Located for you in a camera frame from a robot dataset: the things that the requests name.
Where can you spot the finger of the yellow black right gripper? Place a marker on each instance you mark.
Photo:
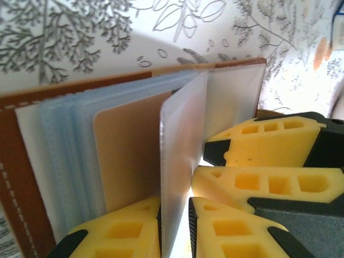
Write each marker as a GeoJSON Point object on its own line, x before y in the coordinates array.
{"type": "Point", "coordinates": [228, 193]}
{"type": "Point", "coordinates": [268, 150]}

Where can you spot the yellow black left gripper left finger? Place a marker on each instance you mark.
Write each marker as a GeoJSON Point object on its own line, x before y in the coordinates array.
{"type": "Point", "coordinates": [121, 236]}

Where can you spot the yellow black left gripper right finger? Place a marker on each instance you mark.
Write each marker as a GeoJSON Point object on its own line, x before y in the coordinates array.
{"type": "Point", "coordinates": [215, 242]}

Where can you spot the tan credit card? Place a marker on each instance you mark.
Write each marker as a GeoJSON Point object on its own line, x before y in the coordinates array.
{"type": "Point", "coordinates": [129, 156]}

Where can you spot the brown leather card holder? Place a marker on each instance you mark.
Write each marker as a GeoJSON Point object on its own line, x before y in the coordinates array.
{"type": "Point", "coordinates": [18, 161]}

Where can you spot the floral tablecloth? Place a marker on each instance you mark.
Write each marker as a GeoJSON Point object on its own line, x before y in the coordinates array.
{"type": "Point", "coordinates": [80, 27]}

